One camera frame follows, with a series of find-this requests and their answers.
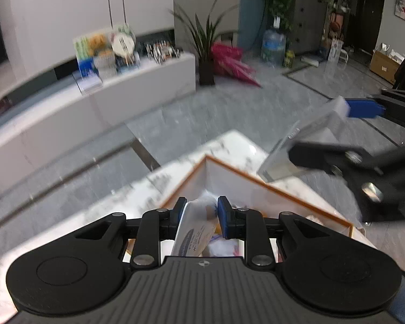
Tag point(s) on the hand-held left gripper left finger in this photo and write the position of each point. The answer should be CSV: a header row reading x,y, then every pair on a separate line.
x,y
180,219

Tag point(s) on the brown teddy bear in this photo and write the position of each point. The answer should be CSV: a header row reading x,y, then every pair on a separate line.
x,y
98,43

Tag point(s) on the grey cabinet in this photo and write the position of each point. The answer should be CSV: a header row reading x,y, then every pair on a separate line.
x,y
310,23

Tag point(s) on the green and blue box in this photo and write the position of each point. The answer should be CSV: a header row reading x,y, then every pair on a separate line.
x,y
82,54

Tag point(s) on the grey laptop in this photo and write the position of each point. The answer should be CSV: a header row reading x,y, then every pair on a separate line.
x,y
89,84

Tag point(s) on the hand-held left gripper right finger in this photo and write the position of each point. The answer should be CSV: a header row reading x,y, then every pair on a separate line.
x,y
225,219

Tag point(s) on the white cream tube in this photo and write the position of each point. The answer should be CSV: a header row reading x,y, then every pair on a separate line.
x,y
195,229

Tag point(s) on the white marble television console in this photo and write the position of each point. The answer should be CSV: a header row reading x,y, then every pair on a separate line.
x,y
71,121

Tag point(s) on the pink umbrella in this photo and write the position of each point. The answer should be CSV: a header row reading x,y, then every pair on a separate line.
x,y
234,62

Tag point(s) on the long-leaf potted plant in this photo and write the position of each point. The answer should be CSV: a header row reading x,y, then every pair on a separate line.
x,y
206,40

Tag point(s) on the brown cardboard box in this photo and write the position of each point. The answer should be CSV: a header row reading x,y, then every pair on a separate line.
x,y
384,67

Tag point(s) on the large water bottle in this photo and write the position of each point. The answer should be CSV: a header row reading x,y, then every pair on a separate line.
x,y
273,49

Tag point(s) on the white knitted pot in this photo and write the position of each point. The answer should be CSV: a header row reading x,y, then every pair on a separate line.
x,y
105,64

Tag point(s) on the orange cardboard box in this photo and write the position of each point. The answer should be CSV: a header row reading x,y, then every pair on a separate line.
x,y
256,192

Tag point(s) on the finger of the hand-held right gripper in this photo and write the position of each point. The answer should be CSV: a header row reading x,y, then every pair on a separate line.
x,y
324,157
362,108

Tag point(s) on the black and white patterned figures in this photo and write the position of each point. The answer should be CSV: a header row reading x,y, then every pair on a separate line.
x,y
162,52

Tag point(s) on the white long box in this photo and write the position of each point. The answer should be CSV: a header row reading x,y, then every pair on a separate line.
x,y
307,131

